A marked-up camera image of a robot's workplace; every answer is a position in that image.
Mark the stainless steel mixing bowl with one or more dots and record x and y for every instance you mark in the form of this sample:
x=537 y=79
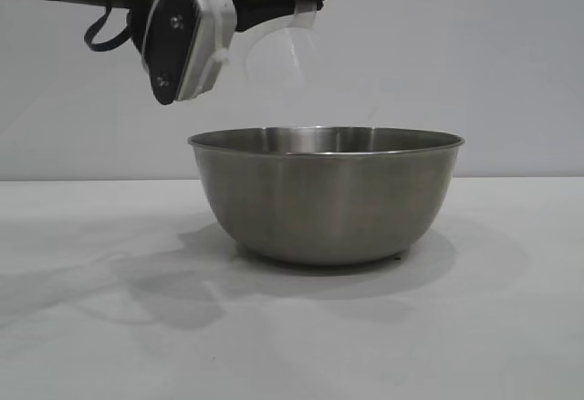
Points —
x=319 y=199

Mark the clear plastic measuring cup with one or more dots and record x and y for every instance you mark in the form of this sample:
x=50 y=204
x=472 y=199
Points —
x=305 y=14

